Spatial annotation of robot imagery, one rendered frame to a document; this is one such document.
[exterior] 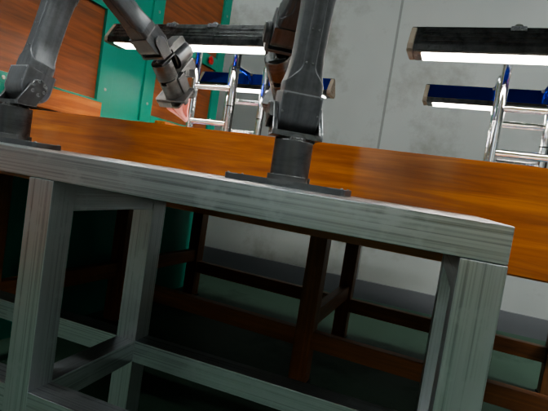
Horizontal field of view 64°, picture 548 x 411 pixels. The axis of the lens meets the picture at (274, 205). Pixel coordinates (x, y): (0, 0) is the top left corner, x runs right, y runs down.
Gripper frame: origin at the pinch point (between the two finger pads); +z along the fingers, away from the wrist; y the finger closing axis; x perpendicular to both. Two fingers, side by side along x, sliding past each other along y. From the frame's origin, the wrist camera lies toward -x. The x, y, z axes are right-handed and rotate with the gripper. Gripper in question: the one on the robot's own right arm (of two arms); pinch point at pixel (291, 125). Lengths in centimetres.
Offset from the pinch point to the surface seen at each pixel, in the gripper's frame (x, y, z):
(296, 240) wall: -76, 54, 172
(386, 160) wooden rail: 18.3, -27.5, -10.8
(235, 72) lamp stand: -33.0, 34.0, 9.1
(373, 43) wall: -180, 25, 87
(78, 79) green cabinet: -19, 91, 6
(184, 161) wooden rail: 22.7, 16.2, -6.9
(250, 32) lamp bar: -27.4, 21.0, -9.1
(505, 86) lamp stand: -33, -47, 8
